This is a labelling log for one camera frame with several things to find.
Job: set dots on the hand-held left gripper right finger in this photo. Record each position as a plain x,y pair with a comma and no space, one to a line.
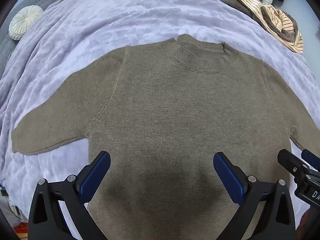
228,177

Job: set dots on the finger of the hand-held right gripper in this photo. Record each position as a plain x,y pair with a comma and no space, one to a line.
290,161
311,157

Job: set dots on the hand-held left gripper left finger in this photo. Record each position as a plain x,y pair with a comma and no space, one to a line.
96,177

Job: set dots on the olive brown knit sweater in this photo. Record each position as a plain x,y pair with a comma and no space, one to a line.
175,105

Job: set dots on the person's right forearm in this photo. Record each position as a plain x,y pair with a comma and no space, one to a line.
305,225

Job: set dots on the red box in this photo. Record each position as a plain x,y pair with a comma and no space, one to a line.
21,231

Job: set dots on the cream striped garment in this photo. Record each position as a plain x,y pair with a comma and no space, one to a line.
280,22

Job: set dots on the grey quilted sofa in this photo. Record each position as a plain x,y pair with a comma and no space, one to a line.
15,42

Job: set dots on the lavender plush blanket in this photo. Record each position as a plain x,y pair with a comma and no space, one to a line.
100,17

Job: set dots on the round cream pleated cushion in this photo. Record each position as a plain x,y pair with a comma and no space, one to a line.
25,22

